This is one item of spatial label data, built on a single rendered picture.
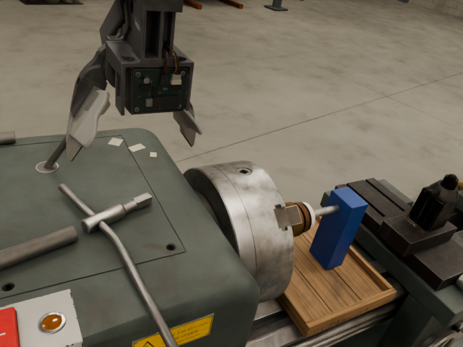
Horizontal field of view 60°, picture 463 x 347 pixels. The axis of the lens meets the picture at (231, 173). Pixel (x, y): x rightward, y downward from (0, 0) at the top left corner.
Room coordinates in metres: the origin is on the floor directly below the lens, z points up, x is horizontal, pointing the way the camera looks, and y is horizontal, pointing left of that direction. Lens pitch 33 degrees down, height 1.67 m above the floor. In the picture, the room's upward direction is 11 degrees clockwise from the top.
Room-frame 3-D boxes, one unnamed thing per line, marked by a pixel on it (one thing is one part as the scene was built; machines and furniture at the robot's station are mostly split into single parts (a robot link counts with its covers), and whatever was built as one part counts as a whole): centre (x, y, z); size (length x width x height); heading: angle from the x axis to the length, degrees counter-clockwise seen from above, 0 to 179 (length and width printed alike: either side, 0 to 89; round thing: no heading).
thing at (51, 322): (0.26, 0.17, 1.26); 0.02 x 0.02 x 0.01
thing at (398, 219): (0.92, -0.56, 1.00); 0.20 x 0.10 x 0.05; 124
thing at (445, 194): (0.94, -0.58, 1.14); 0.08 x 0.08 x 0.03
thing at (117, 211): (0.45, 0.16, 1.27); 0.12 x 0.02 x 0.02; 144
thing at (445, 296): (1.00, -0.59, 0.90); 0.53 x 0.30 x 0.06; 34
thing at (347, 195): (0.85, -0.31, 1.00); 0.08 x 0.06 x 0.23; 34
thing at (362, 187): (0.99, -0.54, 0.95); 0.43 x 0.18 x 0.04; 34
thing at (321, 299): (0.83, -0.27, 0.89); 0.36 x 0.30 x 0.04; 34
